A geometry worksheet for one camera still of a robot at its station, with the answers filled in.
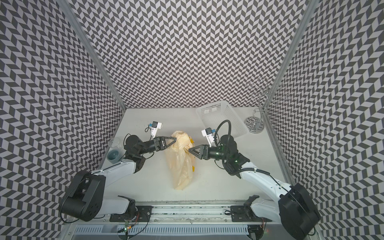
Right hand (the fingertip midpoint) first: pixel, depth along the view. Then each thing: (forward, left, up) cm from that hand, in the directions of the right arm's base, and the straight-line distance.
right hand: (191, 154), depth 71 cm
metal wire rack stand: (+30, -43, +10) cm, 53 cm away
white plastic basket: (+41, -12, -19) cm, 47 cm away
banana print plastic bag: (-3, +5, -1) cm, 6 cm away
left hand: (+5, +7, +3) cm, 9 cm away
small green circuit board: (-27, +29, -16) cm, 43 cm away
